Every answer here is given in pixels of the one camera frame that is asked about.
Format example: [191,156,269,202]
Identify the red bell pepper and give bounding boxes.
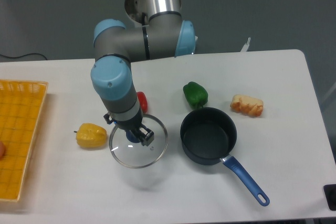
[136,91,148,113]

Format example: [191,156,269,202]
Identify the white table bracket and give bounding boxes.
[241,37,251,52]

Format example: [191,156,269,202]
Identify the bread loaf piece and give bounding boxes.
[230,94,264,117]

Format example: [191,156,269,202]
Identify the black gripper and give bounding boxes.
[103,112,154,146]

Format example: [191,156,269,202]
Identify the dark saucepan blue handle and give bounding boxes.
[180,108,270,207]

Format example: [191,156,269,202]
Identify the yellow woven basket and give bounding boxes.
[1,79,48,202]

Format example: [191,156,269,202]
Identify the yellow bell pepper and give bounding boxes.
[74,123,107,149]

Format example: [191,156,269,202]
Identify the green bell pepper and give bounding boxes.
[183,81,208,109]

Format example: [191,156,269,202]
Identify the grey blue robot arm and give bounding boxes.
[90,0,196,146]

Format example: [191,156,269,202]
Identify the black device at table edge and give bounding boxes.
[323,184,336,211]

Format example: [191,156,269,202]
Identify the orange object in basket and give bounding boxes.
[0,141,6,158]

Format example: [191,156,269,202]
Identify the black cable on floor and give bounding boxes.
[0,52,48,60]

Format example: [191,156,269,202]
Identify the glass lid blue knob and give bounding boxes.
[109,114,168,169]

